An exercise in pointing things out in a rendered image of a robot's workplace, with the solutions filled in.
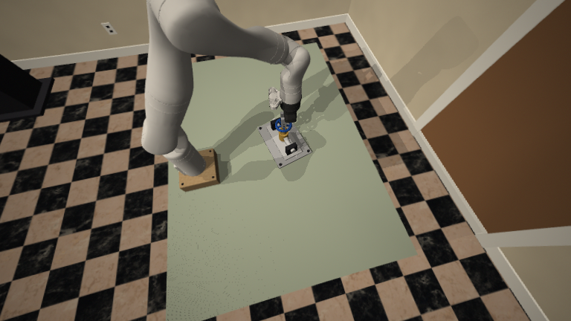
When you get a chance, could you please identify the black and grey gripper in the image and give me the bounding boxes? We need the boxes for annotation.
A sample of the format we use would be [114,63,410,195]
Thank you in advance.
[268,87,302,128]

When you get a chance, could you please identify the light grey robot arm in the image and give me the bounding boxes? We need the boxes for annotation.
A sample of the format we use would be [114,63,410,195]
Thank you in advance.
[141,0,311,176]

